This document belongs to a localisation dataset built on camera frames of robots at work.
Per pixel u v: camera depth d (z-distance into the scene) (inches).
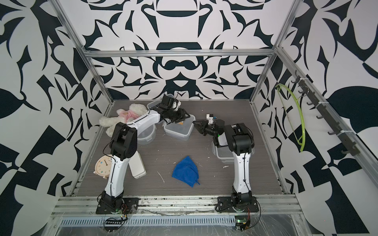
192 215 28.6
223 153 37.3
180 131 39.8
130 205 29.3
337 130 19.8
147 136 35.1
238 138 23.5
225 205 29.1
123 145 22.7
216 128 33.9
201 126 36.9
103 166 33.6
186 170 32.3
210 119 38.5
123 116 39.0
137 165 31.8
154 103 41.8
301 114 26.8
